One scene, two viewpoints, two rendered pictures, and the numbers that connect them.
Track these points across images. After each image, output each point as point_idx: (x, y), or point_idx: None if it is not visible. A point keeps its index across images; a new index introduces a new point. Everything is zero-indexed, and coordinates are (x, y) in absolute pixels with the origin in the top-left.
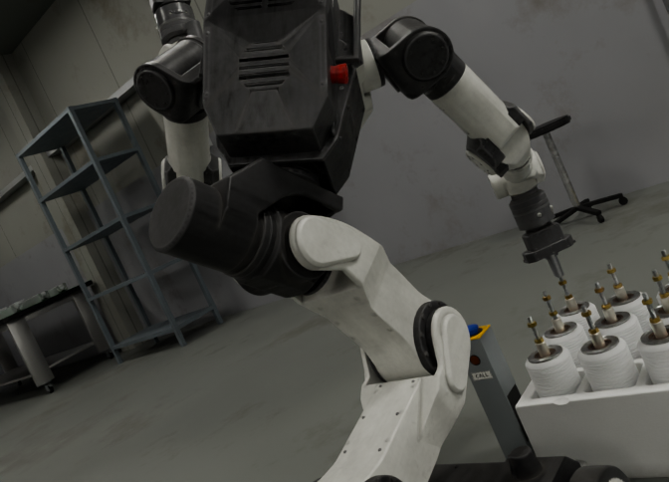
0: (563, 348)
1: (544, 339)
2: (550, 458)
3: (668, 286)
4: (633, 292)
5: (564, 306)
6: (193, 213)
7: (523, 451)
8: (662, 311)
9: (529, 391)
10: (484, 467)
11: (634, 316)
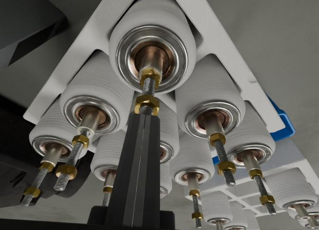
0: (81, 152)
1: (62, 112)
2: (48, 191)
3: (250, 148)
4: (233, 121)
5: (147, 27)
6: None
7: (30, 205)
8: (188, 173)
9: (39, 107)
10: (3, 166)
11: (173, 158)
